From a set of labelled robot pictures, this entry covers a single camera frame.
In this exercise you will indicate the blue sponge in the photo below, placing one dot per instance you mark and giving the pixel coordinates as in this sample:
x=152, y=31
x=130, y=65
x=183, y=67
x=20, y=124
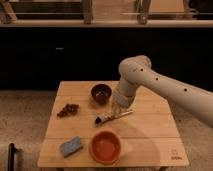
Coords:
x=69, y=147

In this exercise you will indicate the wooden shelf frame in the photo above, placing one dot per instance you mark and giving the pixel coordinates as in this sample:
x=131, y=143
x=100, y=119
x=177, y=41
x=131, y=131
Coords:
x=107, y=13

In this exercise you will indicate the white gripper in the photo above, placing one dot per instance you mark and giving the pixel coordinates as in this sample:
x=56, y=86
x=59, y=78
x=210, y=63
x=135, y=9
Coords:
x=120, y=102

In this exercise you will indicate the dark brown bowl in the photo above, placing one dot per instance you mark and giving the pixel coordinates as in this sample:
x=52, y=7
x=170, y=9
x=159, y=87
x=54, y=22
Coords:
x=101, y=93

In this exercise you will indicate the red bowl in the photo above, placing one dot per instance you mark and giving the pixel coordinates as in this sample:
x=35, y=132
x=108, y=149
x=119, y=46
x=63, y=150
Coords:
x=105, y=147

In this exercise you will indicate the bunch of dark grapes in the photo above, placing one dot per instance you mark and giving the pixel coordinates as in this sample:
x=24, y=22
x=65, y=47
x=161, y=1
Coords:
x=68, y=109

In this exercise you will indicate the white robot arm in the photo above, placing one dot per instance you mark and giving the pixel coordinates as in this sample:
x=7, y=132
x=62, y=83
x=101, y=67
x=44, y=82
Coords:
x=136, y=71

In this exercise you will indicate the black handle bar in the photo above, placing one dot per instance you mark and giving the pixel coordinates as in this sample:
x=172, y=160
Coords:
x=11, y=154

